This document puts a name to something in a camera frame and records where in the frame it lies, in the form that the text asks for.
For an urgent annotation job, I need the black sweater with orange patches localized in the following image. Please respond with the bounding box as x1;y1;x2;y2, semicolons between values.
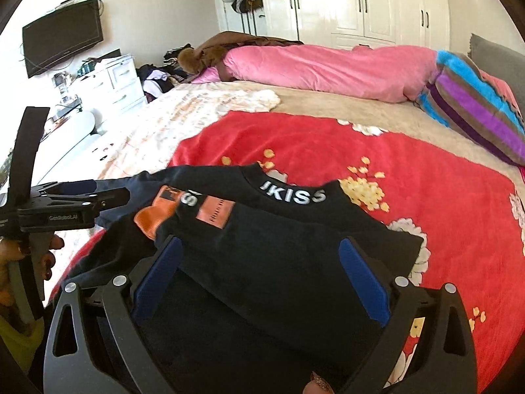
69;164;423;393

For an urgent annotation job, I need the yellow sleeve forearm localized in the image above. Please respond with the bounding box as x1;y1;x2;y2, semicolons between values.
0;317;45;374

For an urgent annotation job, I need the dark clothes pile on chair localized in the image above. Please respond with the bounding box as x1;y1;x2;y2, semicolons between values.
136;44;192;102

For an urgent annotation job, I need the person's left hand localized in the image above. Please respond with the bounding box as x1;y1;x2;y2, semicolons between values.
0;234;66;309

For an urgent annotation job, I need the white lace floral blanket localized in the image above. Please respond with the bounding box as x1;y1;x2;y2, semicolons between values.
35;83;280;183

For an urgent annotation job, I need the white drawer cabinet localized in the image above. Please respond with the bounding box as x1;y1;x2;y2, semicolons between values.
72;54;147;118

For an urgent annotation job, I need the red floral blanket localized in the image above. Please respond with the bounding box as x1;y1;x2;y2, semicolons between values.
49;110;525;392

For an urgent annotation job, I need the white door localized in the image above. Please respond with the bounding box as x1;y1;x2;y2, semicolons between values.
215;0;267;36

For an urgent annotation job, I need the beige bed sheet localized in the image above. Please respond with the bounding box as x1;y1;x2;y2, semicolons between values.
228;80;525;198

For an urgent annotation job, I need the striped purple blue pillow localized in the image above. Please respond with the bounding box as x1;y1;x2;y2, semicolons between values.
416;51;524;167

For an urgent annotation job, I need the pink quilt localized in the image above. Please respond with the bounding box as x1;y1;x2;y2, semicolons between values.
192;43;439;104

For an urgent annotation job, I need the white wardrobe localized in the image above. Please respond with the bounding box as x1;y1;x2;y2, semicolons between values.
263;0;450;50

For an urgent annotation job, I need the black wall television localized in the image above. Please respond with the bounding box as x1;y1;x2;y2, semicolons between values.
22;0;103;78

